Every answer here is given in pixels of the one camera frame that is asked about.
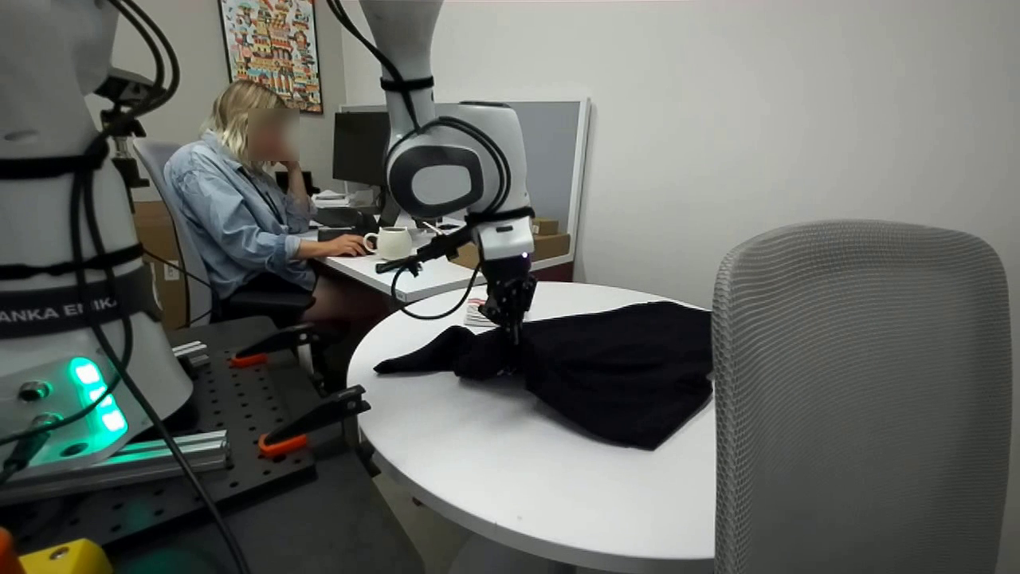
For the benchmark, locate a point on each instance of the white ceramic mug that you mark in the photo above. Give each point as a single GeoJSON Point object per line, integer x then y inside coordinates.
{"type": "Point", "coordinates": [392, 242]}

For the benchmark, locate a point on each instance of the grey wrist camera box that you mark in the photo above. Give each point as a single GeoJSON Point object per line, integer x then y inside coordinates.
{"type": "Point", "coordinates": [507, 240]}

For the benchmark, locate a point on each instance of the small cardboard box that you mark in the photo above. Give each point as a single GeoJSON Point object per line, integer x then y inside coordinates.
{"type": "Point", "coordinates": [548, 227]}

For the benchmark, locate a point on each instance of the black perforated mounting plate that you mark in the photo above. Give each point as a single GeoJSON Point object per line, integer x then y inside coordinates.
{"type": "Point", "coordinates": [244, 414]}

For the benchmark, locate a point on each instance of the brown cardboard carton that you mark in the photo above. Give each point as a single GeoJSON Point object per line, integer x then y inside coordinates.
{"type": "Point", "coordinates": [155, 257]}

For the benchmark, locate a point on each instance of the aluminium rail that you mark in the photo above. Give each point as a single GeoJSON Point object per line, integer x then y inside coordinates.
{"type": "Point", "coordinates": [137, 460]}

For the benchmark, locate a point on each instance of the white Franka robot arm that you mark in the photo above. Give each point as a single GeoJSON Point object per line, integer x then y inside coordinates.
{"type": "Point", "coordinates": [44, 210]}

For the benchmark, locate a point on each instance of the black t-shirt with Mila logo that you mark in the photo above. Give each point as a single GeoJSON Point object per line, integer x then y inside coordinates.
{"type": "Point", "coordinates": [618, 366]}

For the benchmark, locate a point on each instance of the yellow control box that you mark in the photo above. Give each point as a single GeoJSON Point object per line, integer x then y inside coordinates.
{"type": "Point", "coordinates": [66, 558]}

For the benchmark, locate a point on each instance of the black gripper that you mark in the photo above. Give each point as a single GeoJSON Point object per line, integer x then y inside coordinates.
{"type": "Point", "coordinates": [512, 289]}

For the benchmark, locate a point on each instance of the colourful framed wall picture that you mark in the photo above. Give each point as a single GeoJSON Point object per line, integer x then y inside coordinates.
{"type": "Point", "coordinates": [271, 48]}

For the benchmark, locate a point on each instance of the large cardboard box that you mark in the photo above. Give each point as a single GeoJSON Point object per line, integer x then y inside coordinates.
{"type": "Point", "coordinates": [553, 247]}

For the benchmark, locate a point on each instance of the blonde woman in denim shirt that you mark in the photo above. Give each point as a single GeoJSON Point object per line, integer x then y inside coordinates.
{"type": "Point", "coordinates": [229, 210]}

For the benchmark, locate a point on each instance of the black computer monitor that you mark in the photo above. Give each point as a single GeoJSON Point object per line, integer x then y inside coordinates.
{"type": "Point", "coordinates": [357, 144]}

